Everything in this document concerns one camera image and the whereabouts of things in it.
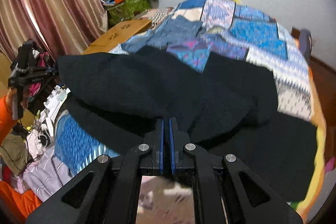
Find black pants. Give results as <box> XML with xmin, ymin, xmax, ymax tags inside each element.
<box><xmin>57</xmin><ymin>47</ymin><xmax>317</xmax><ymax>202</ymax></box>

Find person's left hand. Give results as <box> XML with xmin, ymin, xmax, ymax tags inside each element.
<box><xmin>6</xmin><ymin>88</ymin><xmax>30</xmax><ymax>111</ymax></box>

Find white power strip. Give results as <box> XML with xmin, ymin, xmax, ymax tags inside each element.
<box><xmin>39</xmin><ymin>85</ymin><xmax>71</xmax><ymax>140</ymax></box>

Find lilac cloth pile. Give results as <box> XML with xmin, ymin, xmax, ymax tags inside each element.
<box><xmin>23</xmin><ymin>145</ymin><xmax>73</xmax><ymax>202</ymax></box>

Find striped maroon curtain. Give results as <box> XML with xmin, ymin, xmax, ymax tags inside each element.
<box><xmin>1</xmin><ymin>0</ymin><xmax>108</xmax><ymax>60</ymax></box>

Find yellow orange fleece blanket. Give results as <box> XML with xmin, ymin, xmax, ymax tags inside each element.
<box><xmin>296</xmin><ymin>68</ymin><xmax>326</xmax><ymax>223</ymax></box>

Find green patterned storage box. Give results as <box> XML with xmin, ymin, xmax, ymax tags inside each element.
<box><xmin>104</xmin><ymin>0</ymin><xmax>151</xmax><ymax>26</ymax></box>

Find folded blue denim garment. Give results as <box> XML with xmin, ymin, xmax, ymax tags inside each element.
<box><xmin>121</xmin><ymin>15</ymin><xmax>203</xmax><ymax>53</ymax></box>

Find blue patchwork bedspread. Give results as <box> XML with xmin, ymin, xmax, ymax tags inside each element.
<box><xmin>55</xmin><ymin>0</ymin><xmax>313</xmax><ymax>174</ymax></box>

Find dark blue bag by wall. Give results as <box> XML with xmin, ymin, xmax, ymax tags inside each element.
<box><xmin>298</xmin><ymin>29</ymin><xmax>313</xmax><ymax>59</ymax></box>

